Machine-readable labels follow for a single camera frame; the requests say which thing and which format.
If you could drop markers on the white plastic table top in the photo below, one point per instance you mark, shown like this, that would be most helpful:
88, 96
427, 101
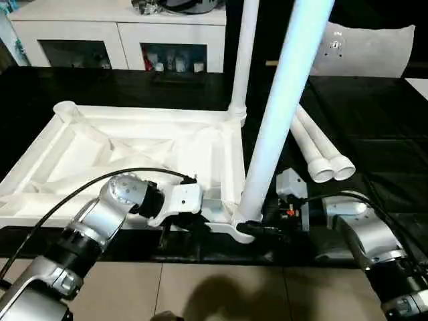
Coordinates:
117, 140

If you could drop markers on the grey pillow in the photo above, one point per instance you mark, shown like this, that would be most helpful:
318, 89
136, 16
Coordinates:
368, 50

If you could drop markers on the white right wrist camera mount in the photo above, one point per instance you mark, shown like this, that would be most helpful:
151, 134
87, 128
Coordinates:
291, 184

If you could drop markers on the white plastic table leg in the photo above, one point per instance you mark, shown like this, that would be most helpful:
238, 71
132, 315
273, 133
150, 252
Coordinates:
329, 147
245, 50
312, 150
287, 93

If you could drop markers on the small brown tag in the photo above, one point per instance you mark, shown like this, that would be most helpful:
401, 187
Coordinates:
271, 62

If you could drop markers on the black table mat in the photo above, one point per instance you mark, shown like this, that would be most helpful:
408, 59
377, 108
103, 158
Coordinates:
368, 127

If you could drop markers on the grey pot on cabinet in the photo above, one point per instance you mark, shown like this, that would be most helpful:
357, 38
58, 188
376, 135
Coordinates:
190, 5

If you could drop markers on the white glass-door cabinet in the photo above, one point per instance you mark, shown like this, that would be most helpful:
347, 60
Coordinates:
83, 33

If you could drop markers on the small white jar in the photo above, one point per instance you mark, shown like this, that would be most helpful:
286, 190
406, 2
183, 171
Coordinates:
159, 67
198, 67

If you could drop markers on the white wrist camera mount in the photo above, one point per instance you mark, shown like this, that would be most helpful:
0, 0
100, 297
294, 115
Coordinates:
184, 200
291, 184

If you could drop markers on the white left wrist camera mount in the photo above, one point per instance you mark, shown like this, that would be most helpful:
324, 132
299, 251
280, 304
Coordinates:
184, 200

